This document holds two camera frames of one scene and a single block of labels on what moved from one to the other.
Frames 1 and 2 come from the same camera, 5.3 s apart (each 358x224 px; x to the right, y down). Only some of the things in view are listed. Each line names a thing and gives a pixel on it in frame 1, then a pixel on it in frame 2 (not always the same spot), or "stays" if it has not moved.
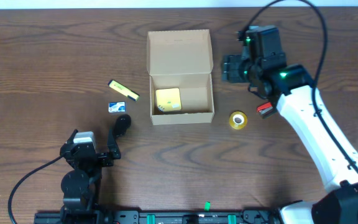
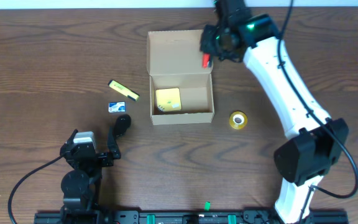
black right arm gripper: x=232 y=68 to x=207 y=43
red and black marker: x=265 y=109 to x=206 y=59
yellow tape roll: x=237 y=120 stays
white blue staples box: x=117 y=107 stays
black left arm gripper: x=103 y=157 stays
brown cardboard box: x=180 y=63 stays
